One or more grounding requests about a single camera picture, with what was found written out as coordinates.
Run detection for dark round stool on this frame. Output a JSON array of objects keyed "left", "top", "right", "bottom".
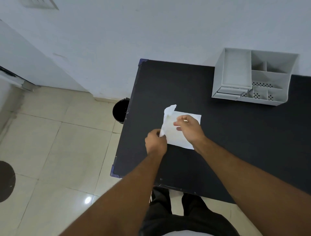
[{"left": 0, "top": 160, "right": 16, "bottom": 203}]

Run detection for black trash bin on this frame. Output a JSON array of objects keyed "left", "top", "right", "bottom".
[{"left": 112, "top": 98, "right": 131, "bottom": 125}]

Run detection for grey door frame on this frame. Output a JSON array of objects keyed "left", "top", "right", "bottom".
[{"left": 0, "top": 65, "right": 37, "bottom": 92}]

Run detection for person's black trousers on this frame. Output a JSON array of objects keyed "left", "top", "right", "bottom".
[{"left": 142, "top": 186, "right": 240, "bottom": 236}]

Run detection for white paper tissue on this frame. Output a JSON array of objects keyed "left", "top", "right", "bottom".
[{"left": 160, "top": 105, "right": 202, "bottom": 150}]

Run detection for person's left forearm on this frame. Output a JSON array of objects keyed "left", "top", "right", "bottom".
[{"left": 58, "top": 148, "right": 168, "bottom": 236}]

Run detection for person's right hand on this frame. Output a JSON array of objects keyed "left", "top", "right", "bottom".
[{"left": 173, "top": 115, "right": 207, "bottom": 146}]

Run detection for person's white shirt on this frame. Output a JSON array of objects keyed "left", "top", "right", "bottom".
[{"left": 162, "top": 230, "right": 196, "bottom": 236}]

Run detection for white desk organizer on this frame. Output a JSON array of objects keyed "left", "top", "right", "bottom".
[{"left": 211, "top": 48, "right": 299, "bottom": 106}]

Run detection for person's left hand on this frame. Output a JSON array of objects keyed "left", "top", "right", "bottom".
[{"left": 145, "top": 129, "right": 168, "bottom": 156}]

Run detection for person's right forearm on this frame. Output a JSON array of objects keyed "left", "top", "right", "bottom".
[{"left": 194, "top": 136, "right": 311, "bottom": 236}]

